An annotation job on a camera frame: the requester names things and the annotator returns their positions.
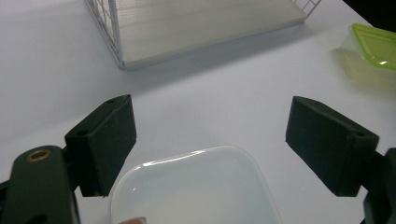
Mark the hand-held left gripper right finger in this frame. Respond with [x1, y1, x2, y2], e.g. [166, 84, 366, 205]
[285, 95, 380, 198]

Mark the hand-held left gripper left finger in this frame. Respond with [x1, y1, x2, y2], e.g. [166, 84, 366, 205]
[64, 94, 137, 198]

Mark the white square plate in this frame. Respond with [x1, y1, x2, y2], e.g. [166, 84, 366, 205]
[108, 145, 283, 224]

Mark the clear container with green lid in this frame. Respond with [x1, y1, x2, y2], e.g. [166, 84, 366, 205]
[337, 22, 396, 91]

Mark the white wire shelf rack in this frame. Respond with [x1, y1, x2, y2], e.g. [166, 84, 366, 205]
[84, 0, 322, 71]

